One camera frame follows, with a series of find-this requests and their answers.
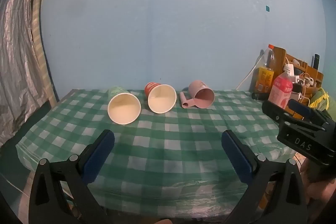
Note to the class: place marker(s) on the green checkered tablecloth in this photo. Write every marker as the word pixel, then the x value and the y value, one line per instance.
pixel 162 150

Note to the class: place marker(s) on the green wall sticker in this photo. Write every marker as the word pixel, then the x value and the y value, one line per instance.
pixel 268 8

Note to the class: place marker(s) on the pink drink bottle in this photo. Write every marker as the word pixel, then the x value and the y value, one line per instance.
pixel 281 91

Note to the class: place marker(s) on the yellow green cloth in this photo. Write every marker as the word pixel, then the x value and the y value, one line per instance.
pixel 324 100

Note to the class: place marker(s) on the silver foil curtain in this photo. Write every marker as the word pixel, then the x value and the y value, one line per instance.
pixel 18 56

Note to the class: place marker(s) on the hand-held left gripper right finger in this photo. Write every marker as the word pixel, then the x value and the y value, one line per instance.
pixel 237 158

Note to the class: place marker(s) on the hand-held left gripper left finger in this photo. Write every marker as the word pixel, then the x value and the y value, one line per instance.
pixel 98 155

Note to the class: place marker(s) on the green paper cup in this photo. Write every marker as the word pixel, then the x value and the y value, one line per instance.
pixel 124 109

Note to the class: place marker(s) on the red paper cup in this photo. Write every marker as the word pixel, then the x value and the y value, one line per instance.
pixel 161 99

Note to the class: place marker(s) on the person's right hand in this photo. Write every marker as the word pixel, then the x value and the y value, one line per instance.
pixel 319 191

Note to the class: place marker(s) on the wooden desk organizer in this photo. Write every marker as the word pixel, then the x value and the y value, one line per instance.
pixel 313 74

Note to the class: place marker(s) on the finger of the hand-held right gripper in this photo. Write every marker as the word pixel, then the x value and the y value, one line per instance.
pixel 299 106
pixel 273 111

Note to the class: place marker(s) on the clear bottle with orange label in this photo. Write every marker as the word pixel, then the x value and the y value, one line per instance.
pixel 265 77

